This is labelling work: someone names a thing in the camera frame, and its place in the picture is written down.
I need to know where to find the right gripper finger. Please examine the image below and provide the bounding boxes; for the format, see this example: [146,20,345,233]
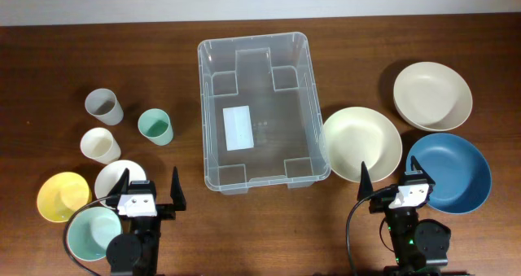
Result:
[410,156,434,182]
[357,161,374,201]

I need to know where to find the clear plastic storage container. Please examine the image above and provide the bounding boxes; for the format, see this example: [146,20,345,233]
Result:
[198,32,331,195]

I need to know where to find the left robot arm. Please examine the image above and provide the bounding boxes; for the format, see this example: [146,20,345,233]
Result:
[106,169,186,275]

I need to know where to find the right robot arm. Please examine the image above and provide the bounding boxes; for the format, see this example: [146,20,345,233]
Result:
[357,157,451,275]

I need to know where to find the grey plastic cup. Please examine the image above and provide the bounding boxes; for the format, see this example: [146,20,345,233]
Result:
[85,88,124,125]

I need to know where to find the beige large bowl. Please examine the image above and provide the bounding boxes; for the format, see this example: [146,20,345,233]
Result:
[393,62,473,132]

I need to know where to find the pale yellow large bowl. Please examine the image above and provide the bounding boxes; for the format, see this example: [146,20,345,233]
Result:
[323,107,403,183]

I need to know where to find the cream plastic cup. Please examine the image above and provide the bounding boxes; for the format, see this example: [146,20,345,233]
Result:
[80,127,121,164]

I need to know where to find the yellow small bowl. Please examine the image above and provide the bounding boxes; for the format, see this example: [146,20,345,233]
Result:
[37,172,92,223]

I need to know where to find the mint green small bowl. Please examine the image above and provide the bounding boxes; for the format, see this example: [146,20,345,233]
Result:
[68,207,122,261]

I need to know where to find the blue large bowl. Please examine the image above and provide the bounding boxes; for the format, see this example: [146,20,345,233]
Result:
[406,133,493,214]

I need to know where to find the mint green plastic cup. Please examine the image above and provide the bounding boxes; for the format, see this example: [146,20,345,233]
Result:
[138,108,173,146]

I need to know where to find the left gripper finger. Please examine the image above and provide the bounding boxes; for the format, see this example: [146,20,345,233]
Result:
[105,169,129,206]
[170,166,186,211]

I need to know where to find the white small bowl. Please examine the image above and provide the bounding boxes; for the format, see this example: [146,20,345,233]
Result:
[94,160,147,199]

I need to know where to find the white label in container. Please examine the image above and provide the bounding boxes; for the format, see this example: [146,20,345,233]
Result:
[223,106,254,151]

